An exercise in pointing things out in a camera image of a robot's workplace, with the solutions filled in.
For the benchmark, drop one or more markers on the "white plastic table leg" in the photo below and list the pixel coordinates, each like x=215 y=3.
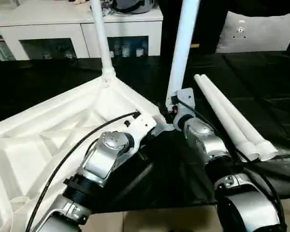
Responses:
x=239 y=120
x=220 y=113
x=102 y=43
x=182 y=53

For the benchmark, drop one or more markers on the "white plastic table top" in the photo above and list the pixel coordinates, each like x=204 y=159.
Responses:
x=50 y=125

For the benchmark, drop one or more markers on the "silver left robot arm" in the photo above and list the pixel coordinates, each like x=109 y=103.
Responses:
x=104 y=159

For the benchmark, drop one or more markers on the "black table mat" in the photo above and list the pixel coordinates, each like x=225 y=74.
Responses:
x=256 y=84

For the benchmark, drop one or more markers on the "black cabinet with gold label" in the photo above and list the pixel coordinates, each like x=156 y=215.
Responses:
x=207 y=19

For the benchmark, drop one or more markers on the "white pillow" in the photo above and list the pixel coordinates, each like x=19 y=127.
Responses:
x=256 y=33

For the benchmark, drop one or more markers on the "white glass-door cabinet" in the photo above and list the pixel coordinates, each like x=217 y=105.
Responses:
x=50 y=31

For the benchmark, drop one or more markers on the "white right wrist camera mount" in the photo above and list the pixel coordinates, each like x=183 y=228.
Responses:
x=186 y=97

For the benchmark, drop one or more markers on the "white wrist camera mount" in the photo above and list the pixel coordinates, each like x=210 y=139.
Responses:
x=142 y=125
x=186 y=97

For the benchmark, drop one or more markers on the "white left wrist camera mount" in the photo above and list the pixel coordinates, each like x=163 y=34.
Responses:
x=142 y=125

